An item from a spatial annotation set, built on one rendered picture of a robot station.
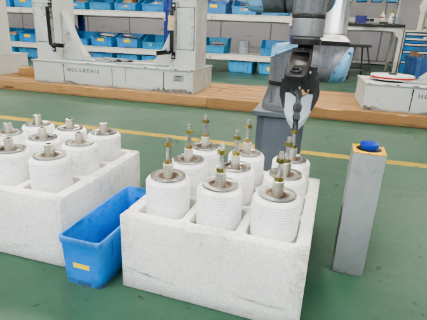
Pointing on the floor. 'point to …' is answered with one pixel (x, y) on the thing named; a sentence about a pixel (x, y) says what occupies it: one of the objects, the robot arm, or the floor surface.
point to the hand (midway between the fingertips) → (295, 124)
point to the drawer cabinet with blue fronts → (419, 40)
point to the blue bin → (98, 240)
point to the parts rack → (164, 29)
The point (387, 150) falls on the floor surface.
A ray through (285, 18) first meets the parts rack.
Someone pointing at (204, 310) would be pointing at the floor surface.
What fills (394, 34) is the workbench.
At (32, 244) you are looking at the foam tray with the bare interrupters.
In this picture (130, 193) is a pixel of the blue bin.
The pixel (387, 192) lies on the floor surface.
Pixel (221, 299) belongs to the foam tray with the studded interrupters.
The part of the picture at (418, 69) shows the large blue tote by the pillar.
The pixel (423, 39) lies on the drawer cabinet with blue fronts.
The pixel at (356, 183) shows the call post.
